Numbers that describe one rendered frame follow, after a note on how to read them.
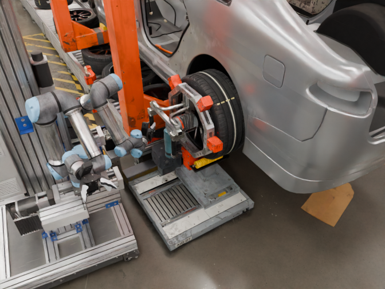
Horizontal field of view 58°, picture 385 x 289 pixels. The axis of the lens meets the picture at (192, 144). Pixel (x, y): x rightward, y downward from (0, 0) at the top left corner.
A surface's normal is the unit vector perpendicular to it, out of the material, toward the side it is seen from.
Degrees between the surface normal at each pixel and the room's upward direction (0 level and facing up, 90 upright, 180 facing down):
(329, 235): 0
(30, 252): 0
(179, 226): 0
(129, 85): 90
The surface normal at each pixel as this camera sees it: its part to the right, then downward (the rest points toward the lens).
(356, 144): 0.15, 0.63
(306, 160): -0.56, 0.56
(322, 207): 0.02, -0.76
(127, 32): 0.53, 0.55
